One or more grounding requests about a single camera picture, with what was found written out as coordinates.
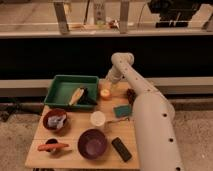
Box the green plastic tray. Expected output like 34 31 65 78
44 75 99 110

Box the white cup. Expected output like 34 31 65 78
90 111 106 127

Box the left metal shelf post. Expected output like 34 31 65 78
53 1 69 34

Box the metal spoon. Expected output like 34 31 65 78
104 117 130 129

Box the black object in tray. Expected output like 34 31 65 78
79 88 97 105

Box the orange carrot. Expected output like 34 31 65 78
37 143 69 151

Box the metal shelf post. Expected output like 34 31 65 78
119 0 130 34
53 1 69 34

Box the green sponge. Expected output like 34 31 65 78
113 105 132 118

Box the black remote control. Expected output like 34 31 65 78
111 137 132 162

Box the purple bowl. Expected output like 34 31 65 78
78 129 108 160

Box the right metal shelf post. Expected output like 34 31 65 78
119 0 130 34

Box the crumpled white cloth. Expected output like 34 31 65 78
47 115 66 130

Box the orange apple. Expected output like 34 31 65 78
100 89 111 100

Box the brown bowl with cloth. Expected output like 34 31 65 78
42 108 68 132

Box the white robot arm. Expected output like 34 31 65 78
106 52 185 171

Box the dark red grape bunch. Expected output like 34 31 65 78
126 89 136 104

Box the black machine on shelf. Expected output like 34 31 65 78
148 0 201 28

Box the small dark bowl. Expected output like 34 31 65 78
45 138 58 153

